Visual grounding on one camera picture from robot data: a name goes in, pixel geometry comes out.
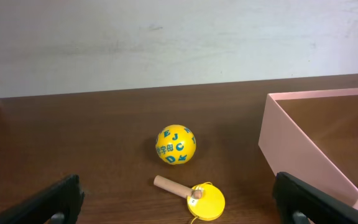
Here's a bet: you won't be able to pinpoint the yellow ball blue letters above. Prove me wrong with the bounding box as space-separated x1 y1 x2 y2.
155 124 196 165

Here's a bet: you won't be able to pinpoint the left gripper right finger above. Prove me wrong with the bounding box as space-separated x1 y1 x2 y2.
273 172 358 224

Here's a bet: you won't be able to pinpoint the white cardboard box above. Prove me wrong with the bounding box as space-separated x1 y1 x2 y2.
259 88 358 209

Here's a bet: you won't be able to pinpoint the yellow disc wooden handle toy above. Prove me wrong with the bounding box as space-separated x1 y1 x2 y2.
154 175 226 224

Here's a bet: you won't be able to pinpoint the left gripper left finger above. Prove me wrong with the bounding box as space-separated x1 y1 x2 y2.
0 174 85 224

